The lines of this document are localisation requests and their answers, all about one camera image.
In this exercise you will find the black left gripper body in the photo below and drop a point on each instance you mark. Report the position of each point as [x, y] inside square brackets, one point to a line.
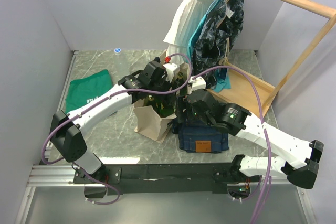
[163, 84]

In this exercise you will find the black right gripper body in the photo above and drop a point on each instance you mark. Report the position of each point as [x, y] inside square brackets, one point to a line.
[182, 103]

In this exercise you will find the clear bottle blue cap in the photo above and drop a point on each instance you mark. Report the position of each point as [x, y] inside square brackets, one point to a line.
[120, 62]

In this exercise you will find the beige canvas tote bag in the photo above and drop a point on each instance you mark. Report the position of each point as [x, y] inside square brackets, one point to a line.
[149, 123]

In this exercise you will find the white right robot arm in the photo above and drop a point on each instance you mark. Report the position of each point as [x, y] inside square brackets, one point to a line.
[295, 160]

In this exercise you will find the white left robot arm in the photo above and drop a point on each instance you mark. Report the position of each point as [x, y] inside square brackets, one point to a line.
[68, 129]

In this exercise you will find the folded blue jeans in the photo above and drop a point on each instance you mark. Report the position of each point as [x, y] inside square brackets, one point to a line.
[197, 137]

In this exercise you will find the teal garment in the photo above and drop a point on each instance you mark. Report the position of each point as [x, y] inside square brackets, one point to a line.
[208, 44]

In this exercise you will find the wooden clothes rack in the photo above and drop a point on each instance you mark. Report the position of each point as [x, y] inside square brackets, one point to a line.
[297, 30]

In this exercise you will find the green t-shirt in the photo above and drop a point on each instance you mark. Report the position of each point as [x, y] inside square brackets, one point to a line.
[83, 91]

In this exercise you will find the white pleated garment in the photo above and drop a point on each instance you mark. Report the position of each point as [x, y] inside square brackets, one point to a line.
[184, 24]

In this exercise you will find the black base bar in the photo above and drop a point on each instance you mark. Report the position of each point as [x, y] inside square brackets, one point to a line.
[173, 178]

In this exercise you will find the dark patterned shirt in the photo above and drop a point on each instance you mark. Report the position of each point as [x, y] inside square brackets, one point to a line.
[235, 11]

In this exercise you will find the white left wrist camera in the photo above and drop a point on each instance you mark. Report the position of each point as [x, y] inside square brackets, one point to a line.
[171, 70]

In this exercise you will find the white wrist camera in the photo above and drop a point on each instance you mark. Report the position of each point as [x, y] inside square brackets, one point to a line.
[195, 84]
[171, 70]

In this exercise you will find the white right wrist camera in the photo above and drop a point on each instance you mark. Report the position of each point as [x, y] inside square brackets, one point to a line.
[195, 84]

